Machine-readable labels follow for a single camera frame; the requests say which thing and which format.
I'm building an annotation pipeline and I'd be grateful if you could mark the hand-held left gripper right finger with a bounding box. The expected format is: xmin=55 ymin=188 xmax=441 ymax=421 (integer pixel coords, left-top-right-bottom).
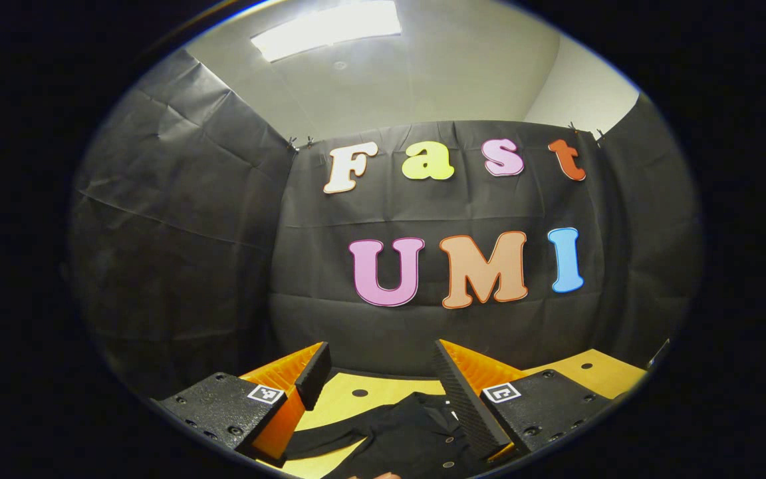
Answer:
xmin=432 ymin=339 xmax=624 ymax=464

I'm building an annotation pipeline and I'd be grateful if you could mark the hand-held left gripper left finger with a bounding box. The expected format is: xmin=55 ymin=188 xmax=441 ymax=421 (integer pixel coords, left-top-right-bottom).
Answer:
xmin=150 ymin=341 xmax=332 ymax=466

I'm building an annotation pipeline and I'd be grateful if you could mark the black button shirt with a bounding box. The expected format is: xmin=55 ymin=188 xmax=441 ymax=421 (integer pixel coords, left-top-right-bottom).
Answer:
xmin=282 ymin=391 xmax=490 ymax=479

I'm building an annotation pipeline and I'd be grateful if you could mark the black backdrop cloth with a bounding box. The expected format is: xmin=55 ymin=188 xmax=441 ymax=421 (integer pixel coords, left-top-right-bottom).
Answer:
xmin=67 ymin=50 xmax=703 ymax=400

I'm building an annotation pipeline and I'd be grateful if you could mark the ceiling light panel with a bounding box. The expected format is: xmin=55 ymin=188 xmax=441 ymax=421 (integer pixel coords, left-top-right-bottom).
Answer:
xmin=250 ymin=0 xmax=402 ymax=63

